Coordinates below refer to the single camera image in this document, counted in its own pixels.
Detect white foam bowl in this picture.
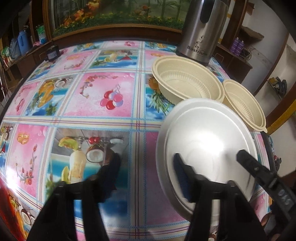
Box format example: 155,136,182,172
157,98,256,154
155,105,258,227

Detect small beige plastic bowl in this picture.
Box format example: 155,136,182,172
222,79,267,133

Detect large red glass plate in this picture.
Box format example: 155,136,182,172
1,180,26,240

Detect large beige plastic bowl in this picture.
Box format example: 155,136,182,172
152,56,225,105

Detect person's right hand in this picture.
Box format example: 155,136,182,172
261,212,280,241

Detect colourful patterned tablecloth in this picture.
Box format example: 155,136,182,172
0,40,273,241

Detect purple bottles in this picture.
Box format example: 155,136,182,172
230,37,244,56

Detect small black device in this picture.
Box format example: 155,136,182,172
46,45,61,62

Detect grey-blue thermos flask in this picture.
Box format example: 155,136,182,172
10,38,21,59

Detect stainless steel thermos jug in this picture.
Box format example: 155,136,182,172
176,0,229,66

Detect blue thermos flask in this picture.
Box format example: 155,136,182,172
18,30,31,55

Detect wooden cabinet counter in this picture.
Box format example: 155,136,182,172
4,24,252,83

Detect green white bag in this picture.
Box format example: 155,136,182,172
37,25,47,44

